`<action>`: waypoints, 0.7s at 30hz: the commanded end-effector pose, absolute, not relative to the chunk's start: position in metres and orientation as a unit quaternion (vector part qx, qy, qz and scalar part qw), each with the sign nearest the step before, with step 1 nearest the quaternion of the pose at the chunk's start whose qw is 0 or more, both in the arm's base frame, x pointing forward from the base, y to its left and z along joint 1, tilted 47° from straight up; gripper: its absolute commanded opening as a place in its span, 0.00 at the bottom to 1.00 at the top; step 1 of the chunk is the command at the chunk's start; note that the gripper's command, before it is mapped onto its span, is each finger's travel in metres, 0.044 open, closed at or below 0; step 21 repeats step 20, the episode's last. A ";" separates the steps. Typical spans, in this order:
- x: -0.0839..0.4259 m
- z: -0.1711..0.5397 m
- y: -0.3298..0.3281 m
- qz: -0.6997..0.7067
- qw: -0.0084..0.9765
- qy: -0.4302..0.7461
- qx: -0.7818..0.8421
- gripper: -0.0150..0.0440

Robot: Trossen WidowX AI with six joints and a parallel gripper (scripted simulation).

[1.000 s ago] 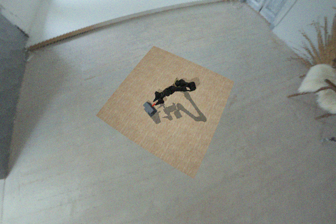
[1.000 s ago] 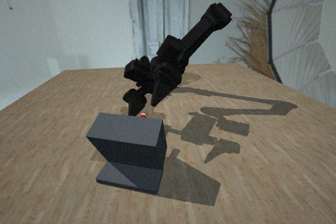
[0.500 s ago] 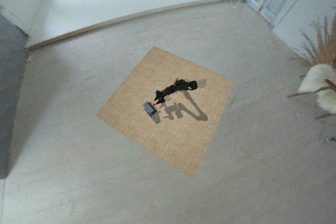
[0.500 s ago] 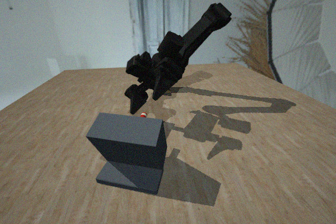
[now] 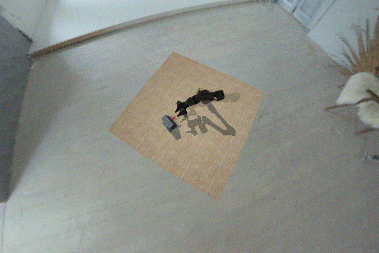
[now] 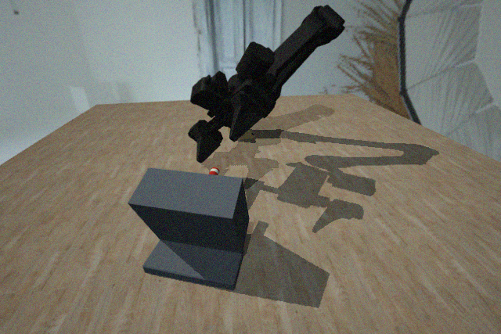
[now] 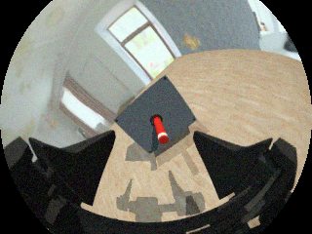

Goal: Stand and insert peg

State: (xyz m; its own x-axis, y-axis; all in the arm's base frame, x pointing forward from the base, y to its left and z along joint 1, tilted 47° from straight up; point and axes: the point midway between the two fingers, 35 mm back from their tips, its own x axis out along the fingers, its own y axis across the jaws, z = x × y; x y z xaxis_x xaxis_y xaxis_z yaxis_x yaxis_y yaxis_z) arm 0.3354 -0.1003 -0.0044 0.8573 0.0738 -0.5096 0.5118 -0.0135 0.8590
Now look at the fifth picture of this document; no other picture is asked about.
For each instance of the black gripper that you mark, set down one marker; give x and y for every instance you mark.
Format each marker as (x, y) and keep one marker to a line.
(182, 110)

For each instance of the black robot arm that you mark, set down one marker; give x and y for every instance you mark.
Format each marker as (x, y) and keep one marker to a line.
(203, 95)

